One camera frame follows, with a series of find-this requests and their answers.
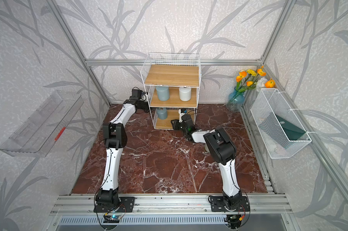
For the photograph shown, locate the small blue tea canister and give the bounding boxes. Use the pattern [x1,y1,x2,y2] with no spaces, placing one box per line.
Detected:
[156,107,168,120]

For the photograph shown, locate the large blue tea canister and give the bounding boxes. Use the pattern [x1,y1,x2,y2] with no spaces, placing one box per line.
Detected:
[155,86,170,102]

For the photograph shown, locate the white tea canister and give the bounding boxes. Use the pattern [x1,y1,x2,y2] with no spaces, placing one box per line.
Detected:
[179,87,192,102]

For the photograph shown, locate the white wire wooden shelf rack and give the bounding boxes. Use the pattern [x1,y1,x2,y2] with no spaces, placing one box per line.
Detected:
[140,53,202,130]

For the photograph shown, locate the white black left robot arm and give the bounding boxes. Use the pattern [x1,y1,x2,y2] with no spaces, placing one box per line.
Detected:
[94,99,149,213]

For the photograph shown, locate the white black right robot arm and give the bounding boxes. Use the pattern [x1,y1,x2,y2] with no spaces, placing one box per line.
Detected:
[171,114,250,212]

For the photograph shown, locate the blue glass vase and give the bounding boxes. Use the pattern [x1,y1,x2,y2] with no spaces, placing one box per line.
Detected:
[226,90,245,112]

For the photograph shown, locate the orange yellow artificial flowers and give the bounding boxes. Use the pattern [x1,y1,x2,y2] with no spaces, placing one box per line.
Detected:
[235,66,276,93]

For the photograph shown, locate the dark green box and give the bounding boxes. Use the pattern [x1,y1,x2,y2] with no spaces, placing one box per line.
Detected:
[259,113,306,141]

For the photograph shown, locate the red marker pen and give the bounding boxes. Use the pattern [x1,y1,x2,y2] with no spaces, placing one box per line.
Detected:
[55,127,66,142]

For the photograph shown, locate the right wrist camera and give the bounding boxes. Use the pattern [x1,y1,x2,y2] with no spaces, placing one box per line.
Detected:
[178,108,187,123]

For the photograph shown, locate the white wire wall basket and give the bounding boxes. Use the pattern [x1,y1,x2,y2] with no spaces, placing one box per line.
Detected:
[250,88,311,159]

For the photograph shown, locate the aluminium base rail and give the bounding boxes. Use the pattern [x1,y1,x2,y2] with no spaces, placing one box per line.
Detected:
[50,193,293,216]

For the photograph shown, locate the clear acrylic wall shelf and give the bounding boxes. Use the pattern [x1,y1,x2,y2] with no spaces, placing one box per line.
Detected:
[0,90,84,157]

